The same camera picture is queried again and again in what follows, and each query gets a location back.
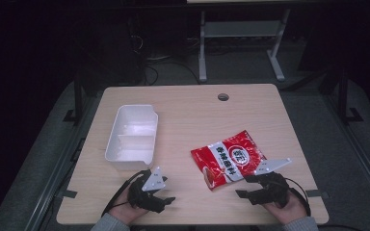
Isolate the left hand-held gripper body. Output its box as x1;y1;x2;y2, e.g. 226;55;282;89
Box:
127;166;169;214

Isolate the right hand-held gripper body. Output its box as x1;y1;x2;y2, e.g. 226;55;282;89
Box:
248;157;293;207

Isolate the red seasoning packet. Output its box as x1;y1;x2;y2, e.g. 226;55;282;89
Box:
190;129;268;192

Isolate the white plastic container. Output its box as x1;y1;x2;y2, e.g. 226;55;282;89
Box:
104;104;159;171

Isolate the person's right hand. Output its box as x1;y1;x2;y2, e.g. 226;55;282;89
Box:
262;190;308;225

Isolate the person's left hand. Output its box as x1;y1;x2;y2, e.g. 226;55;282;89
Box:
108;188;148;226

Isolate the grey tape strip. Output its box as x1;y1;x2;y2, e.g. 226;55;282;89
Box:
304;189;330;199
57;189;78;199

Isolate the black metal stand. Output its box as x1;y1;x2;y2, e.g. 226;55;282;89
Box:
63;72;85;127
335;65;364;125

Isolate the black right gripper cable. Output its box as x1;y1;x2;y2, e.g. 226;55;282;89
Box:
283;177;312;218

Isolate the bundle of floor cables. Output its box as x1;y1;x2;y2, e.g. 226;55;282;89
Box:
127;33;201;87

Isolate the white metal desk frame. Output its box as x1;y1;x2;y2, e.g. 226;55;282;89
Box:
198;9;291;83

